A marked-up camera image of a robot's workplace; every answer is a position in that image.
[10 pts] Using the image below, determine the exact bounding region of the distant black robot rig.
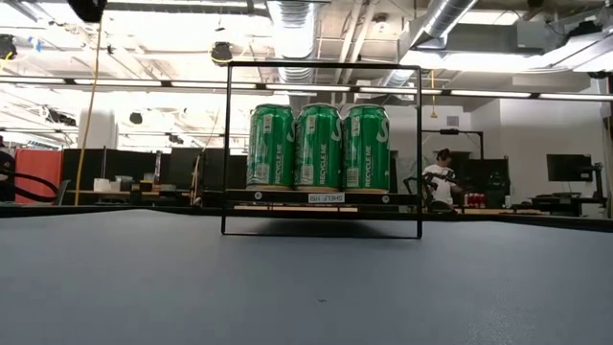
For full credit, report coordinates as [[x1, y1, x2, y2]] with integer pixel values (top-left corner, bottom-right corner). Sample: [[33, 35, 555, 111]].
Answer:
[[401, 171, 464, 213]]

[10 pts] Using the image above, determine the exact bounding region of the black background frame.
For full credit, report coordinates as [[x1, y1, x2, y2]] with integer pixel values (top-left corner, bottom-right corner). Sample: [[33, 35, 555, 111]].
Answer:
[[420, 127, 485, 160]]

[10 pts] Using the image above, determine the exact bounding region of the distant desk with items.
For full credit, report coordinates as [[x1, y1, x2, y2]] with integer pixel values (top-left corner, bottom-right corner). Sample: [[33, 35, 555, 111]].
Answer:
[[65, 175, 193, 208]]

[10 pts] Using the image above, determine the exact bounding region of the grey ceiling air unit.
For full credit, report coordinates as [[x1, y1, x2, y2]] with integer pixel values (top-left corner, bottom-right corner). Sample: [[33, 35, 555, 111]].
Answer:
[[447, 19, 548, 55]]

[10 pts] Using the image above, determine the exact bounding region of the green Sprite can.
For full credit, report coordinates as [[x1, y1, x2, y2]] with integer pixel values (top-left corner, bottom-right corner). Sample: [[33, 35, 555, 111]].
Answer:
[[341, 103, 392, 194], [294, 103, 344, 193], [245, 103, 297, 192]]

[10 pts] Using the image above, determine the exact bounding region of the white round column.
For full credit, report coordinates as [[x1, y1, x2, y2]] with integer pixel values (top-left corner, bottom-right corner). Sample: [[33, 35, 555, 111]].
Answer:
[[77, 107, 120, 150]]

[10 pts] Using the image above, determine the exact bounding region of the wooden shelf with black rails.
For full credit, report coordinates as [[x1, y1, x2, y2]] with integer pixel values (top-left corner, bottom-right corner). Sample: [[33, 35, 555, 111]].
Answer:
[[220, 60, 424, 240]]

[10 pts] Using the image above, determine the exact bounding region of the silver ceiling duct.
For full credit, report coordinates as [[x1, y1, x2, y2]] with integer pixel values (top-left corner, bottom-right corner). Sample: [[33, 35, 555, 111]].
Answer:
[[382, 0, 480, 88], [265, 0, 321, 86]]

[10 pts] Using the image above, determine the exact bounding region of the person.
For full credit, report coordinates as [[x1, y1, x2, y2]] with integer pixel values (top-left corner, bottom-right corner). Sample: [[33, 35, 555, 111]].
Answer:
[[422, 147, 465, 212]]

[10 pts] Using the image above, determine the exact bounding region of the distant black equipment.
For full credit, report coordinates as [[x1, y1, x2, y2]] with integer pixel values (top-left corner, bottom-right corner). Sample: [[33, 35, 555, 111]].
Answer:
[[484, 172, 510, 208]]

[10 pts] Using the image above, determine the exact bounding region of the black metal table frame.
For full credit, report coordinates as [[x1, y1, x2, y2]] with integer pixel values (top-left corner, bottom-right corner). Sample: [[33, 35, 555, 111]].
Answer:
[[0, 203, 613, 234]]

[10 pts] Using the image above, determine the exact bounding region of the grey office chair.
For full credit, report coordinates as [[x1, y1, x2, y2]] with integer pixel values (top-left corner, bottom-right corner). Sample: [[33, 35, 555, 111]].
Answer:
[[54, 178, 72, 207]]

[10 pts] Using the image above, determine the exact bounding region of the yellow hanging cord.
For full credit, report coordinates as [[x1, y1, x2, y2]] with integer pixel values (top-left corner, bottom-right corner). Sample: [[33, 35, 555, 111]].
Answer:
[[74, 12, 104, 207]]

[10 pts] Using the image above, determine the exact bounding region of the distant dark desk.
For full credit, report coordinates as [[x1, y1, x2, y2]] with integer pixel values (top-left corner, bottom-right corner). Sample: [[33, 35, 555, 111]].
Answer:
[[511, 192, 609, 218]]

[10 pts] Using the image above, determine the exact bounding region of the black looping cable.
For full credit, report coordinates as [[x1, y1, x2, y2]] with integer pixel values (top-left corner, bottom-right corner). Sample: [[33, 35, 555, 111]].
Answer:
[[0, 169, 61, 204]]

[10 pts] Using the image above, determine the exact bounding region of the red partition panel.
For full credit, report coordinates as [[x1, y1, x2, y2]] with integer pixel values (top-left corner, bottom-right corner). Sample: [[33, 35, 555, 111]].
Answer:
[[13, 148, 64, 205]]

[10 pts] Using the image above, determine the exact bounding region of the black ceiling-hung device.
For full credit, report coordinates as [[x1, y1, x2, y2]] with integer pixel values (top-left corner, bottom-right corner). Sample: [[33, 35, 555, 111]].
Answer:
[[0, 34, 18, 61]]

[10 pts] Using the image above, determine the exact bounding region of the black computer monitor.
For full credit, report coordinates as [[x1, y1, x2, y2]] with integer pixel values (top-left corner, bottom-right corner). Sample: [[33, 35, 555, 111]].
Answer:
[[546, 152, 594, 182]]

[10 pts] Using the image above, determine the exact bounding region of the black ceiling mount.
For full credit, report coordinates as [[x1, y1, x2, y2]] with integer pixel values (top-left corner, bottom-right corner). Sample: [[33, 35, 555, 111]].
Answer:
[[66, 0, 109, 24]]

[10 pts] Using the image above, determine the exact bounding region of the blue table mat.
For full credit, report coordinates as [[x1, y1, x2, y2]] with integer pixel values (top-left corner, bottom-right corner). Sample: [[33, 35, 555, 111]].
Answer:
[[0, 209, 613, 345]]

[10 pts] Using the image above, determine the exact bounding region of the black round ceiling fixture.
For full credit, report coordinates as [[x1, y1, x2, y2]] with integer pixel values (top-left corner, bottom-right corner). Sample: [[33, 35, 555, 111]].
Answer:
[[209, 41, 235, 66]]

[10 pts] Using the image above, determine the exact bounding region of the black partition wall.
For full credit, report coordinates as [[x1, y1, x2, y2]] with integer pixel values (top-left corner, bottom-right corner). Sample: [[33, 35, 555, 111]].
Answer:
[[61, 147, 250, 193]]

